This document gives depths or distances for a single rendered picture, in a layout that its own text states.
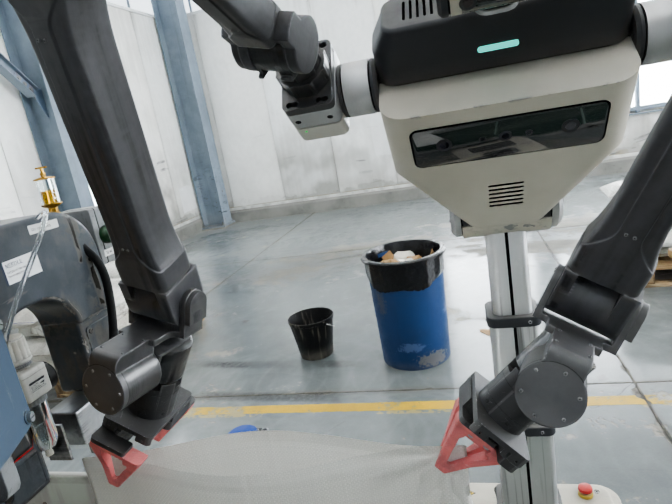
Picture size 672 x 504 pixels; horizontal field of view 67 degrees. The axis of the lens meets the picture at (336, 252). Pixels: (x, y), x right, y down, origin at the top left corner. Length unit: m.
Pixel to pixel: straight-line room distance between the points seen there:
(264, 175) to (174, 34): 2.70
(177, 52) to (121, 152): 8.97
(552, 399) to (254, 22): 0.53
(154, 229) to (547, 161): 0.64
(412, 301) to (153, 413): 2.20
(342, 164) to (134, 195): 8.25
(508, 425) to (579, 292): 0.15
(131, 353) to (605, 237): 0.47
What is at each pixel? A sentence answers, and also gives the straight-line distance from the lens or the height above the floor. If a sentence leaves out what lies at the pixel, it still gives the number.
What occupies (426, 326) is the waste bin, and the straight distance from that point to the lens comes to 2.85.
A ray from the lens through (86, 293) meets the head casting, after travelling 0.84.
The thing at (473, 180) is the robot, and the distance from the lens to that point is 0.93.
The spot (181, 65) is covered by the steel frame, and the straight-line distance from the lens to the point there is 9.42.
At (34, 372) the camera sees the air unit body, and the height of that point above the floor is 1.17.
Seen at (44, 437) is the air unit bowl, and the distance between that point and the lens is 0.72.
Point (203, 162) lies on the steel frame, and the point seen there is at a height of 1.16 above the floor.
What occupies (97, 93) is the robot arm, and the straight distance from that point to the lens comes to 0.49.
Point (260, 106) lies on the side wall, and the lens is 9.09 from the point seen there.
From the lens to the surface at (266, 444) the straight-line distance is 0.71.
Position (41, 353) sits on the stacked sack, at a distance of 3.78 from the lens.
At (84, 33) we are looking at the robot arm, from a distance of 0.48.
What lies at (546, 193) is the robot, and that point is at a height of 1.21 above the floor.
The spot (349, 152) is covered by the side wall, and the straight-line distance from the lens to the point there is 8.70.
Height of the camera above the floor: 1.39
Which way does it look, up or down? 14 degrees down
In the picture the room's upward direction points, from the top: 10 degrees counter-clockwise
